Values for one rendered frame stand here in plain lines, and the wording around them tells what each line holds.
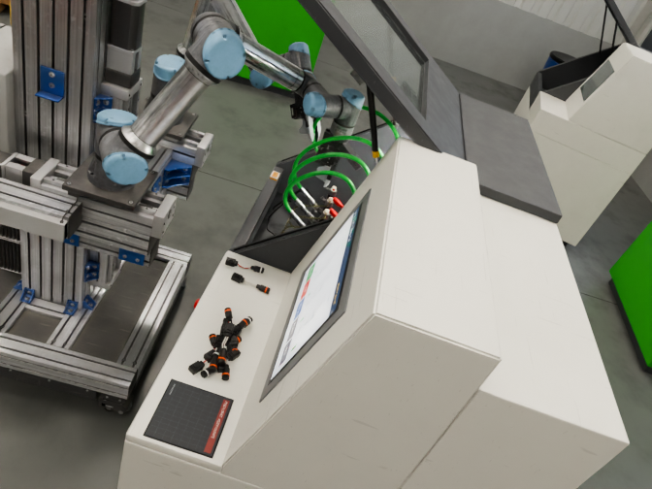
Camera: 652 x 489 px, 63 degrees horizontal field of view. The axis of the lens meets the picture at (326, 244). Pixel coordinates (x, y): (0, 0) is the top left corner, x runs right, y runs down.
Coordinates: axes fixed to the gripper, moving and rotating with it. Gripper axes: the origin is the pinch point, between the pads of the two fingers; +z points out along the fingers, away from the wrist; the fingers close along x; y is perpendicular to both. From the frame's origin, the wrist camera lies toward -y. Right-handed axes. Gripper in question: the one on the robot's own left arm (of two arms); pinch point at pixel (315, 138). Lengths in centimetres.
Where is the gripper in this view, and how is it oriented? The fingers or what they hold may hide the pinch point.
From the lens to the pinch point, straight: 201.3
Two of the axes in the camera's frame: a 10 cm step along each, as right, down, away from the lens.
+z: 1.3, 9.9, 0.1
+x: -6.0, 0.9, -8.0
